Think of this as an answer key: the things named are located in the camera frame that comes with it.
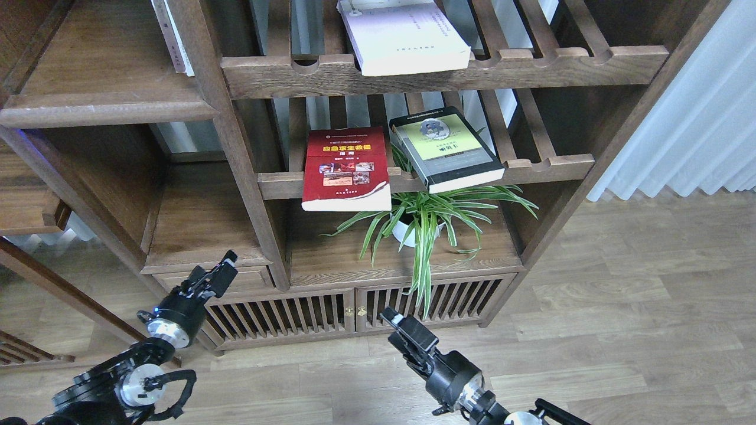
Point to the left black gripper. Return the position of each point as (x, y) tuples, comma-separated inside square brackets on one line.
[(178, 317)]

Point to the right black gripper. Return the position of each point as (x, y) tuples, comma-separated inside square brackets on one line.
[(452, 380)]

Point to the red paperback book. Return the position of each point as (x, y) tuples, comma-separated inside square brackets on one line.
[(346, 170)]

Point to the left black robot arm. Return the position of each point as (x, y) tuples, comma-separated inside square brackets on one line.
[(131, 388)]

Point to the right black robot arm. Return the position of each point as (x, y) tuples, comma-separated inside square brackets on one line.
[(496, 414)]

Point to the white plant pot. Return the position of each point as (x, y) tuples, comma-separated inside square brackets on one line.
[(406, 228)]

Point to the green spider plant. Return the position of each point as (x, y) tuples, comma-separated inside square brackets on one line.
[(463, 205)]

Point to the dark wooden bookshelf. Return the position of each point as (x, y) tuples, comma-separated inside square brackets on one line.
[(173, 170)]

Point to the black and green book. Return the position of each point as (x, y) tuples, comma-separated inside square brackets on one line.
[(445, 150)]

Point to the upright white book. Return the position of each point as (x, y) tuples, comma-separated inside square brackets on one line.
[(172, 37)]

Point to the white and lilac book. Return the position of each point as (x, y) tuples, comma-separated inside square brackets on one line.
[(393, 38)]

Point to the white curtain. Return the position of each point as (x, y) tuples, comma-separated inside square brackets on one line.
[(701, 133)]

